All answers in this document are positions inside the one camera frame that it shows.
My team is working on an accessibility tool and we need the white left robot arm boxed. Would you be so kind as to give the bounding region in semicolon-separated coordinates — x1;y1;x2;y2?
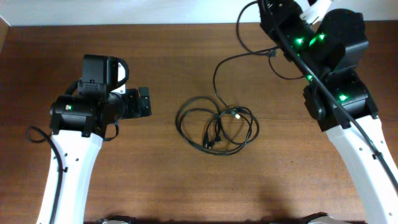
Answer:
36;54;152;223

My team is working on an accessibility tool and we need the black USB cable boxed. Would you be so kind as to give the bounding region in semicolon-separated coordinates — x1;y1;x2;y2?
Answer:
203;46;278;150

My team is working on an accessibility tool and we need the black cable with blue stripes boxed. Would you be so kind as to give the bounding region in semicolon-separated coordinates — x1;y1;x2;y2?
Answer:
175;96;261;156

